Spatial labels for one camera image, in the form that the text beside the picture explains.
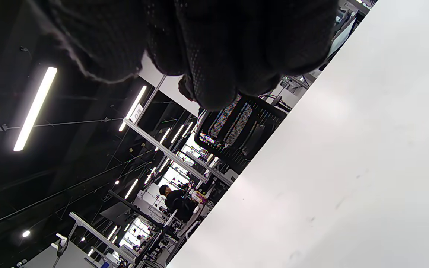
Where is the black mesh office chair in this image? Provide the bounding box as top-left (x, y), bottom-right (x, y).
top-left (194, 93), bottom-right (288, 175)

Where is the white overhead frame beam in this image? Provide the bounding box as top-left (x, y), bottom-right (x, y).
top-left (123, 118), bottom-right (234, 185)

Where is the long ceiling light bar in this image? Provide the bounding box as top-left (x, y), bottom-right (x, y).
top-left (118, 85), bottom-right (147, 132)
top-left (13, 67), bottom-right (58, 152)

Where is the person's right hand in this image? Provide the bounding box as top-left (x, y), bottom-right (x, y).
top-left (32, 0), bottom-right (340, 111)

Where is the pink and yellow box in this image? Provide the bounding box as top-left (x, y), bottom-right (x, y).
top-left (192, 190), bottom-right (208, 205)

